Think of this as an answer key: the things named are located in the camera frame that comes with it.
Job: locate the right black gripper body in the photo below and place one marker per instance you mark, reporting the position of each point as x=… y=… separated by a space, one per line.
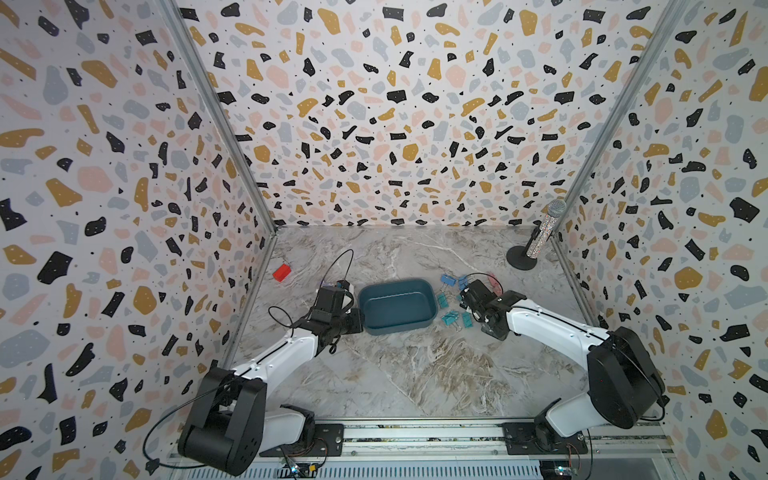
x=493 y=335

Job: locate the teal plastic storage box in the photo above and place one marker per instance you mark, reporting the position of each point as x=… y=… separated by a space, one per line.
x=397 y=306

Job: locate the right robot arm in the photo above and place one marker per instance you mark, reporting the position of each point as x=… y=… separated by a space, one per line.
x=623 y=382

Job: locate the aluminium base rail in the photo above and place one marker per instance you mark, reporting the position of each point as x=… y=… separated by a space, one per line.
x=470 y=449

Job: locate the glitter microphone on black stand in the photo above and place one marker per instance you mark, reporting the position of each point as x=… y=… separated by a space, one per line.
x=526 y=257

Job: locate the red small block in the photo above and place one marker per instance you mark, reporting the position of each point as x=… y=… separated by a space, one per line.
x=282 y=272

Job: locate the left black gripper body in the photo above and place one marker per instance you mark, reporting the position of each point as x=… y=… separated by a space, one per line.
x=347 y=323

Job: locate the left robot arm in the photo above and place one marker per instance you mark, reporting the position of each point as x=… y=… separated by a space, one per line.
x=229 y=423

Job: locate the pink binder clip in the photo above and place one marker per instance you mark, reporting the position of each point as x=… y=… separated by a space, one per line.
x=494 y=282

